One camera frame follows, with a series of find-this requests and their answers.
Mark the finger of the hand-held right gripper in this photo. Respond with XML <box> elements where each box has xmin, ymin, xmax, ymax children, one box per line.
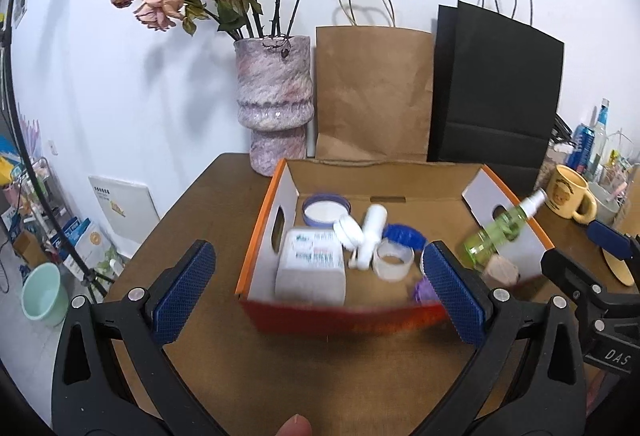
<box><xmin>586</xmin><ymin>220</ymin><xmax>640</xmax><ymax>264</ymax></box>
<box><xmin>540</xmin><ymin>247</ymin><xmax>640</xmax><ymax>317</ymax></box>

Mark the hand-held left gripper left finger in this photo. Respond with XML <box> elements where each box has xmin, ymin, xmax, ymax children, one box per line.
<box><xmin>51</xmin><ymin>239</ymin><xmax>217</xmax><ymax>436</ymax></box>

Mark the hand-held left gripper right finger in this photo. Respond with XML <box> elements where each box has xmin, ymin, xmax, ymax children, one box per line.
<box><xmin>422</xmin><ymin>240</ymin><xmax>588</xmax><ymax>436</ymax></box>

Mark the purple scalloped cap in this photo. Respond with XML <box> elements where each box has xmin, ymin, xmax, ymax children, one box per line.
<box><xmin>413</xmin><ymin>277</ymin><xmax>441</xmax><ymax>304</ymax></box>

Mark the cream square container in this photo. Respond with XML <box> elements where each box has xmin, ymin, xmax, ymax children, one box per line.
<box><xmin>481</xmin><ymin>255</ymin><xmax>521</xmax><ymax>287</ymax></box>

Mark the pale plastic ring cap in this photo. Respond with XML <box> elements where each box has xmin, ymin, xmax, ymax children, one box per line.
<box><xmin>373</xmin><ymin>240</ymin><xmax>415</xmax><ymax>281</ymax></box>

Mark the red cardboard box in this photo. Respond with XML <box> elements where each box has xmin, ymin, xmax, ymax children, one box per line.
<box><xmin>235</xmin><ymin>158</ymin><xmax>555</xmax><ymax>336</ymax></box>

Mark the green spray bottle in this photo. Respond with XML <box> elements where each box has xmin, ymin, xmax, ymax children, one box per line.
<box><xmin>462</xmin><ymin>189</ymin><xmax>548</xmax><ymax>265</ymax></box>

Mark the blue scalloped cap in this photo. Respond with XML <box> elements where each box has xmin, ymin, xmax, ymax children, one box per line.
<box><xmin>384</xmin><ymin>224</ymin><xmax>426</xmax><ymax>249</ymax></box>

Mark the small white bottle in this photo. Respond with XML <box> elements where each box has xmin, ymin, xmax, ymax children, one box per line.
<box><xmin>348</xmin><ymin>205</ymin><xmax>388</xmax><ymax>271</ymax></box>

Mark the small white ribbed cap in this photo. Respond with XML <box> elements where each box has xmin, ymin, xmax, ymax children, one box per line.
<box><xmin>333</xmin><ymin>214</ymin><xmax>364</xmax><ymax>249</ymax></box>

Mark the cotton swab container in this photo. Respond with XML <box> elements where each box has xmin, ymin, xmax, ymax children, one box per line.
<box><xmin>274</xmin><ymin>228</ymin><xmax>347</xmax><ymax>307</ymax></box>

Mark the large blue round lid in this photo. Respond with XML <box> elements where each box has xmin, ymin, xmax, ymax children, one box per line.
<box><xmin>302</xmin><ymin>194</ymin><xmax>352</xmax><ymax>227</ymax></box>

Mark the person's left hand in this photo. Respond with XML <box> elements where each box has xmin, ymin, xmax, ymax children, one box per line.
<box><xmin>277</xmin><ymin>414</ymin><xmax>314</xmax><ymax>436</ymax></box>

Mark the pale small cup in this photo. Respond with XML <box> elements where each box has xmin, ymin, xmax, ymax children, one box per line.
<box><xmin>587</xmin><ymin>181</ymin><xmax>623</xmax><ymax>225</ymax></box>

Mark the yellow thermos jug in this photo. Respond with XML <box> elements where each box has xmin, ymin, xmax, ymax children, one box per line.
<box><xmin>602</xmin><ymin>176</ymin><xmax>640</xmax><ymax>287</ymax></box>

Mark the yellow bear mug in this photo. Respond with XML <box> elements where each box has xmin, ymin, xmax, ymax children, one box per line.
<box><xmin>546</xmin><ymin>165</ymin><xmax>598</xmax><ymax>224</ymax></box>

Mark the blue drink can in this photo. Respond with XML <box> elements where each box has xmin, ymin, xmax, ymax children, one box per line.
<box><xmin>570</xmin><ymin>123</ymin><xmax>596</xmax><ymax>174</ymax></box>

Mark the glass clip-lid jar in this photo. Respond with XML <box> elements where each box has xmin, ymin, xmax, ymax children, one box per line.
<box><xmin>537</xmin><ymin>113</ymin><xmax>573</xmax><ymax>187</ymax></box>

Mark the clear bottle blue cap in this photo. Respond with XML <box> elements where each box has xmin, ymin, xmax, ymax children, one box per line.
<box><xmin>590</xmin><ymin>98</ymin><xmax>612</xmax><ymax>177</ymax></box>

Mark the white flat panel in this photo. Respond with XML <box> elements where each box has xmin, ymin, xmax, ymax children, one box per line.
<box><xmin>88</xmin><ymin>175</ymin><xmax>161</xmax><ymax>257</ymax></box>

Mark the blue and white carton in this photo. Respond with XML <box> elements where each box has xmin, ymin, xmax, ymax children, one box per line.
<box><xmin>50</xmin><ymin>217</ymin><xmax>117</xmax><ymax>281</ymax></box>

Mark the mint green basin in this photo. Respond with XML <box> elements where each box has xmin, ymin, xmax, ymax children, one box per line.
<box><xmin>21</xmin><ymin>262</ymin><xmax>68</xmax><ymax>328</ymax></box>

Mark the small cardboard box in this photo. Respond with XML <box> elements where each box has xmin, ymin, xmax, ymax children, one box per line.
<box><xmin>12</xmin><ymin>231</ymin><xmax>45</xmax><ymax>267</ymax></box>

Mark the cluttered storage rack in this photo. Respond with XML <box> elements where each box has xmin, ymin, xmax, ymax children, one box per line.
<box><xmin>0</xmin><ymin>116</ymin><xmax>66</xmax><ymax>247</ymax></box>

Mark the black paper bag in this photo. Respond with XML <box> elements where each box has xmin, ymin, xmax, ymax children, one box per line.
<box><xmin>427</xmin><ymin>0</ymin><xmax>565</xmax><ymax>189</ymax></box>

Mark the black light stand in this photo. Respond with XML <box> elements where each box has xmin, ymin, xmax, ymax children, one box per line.
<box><xmin>0</xmin><ymin>30</ymin><xmax>108</xmax><ymax>297</ymax></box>

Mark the brown paper bag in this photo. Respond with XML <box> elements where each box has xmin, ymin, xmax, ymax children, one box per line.
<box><xmin>315</xmin><ymin>0</ymin><xmax>434</xmax><ymax>163</ymax></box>

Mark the pink marbled vase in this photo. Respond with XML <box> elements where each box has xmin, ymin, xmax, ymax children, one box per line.
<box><xmin>234</xmin><ymin>34</ymin><xmax>315</xmax><ymax>177</ymax></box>

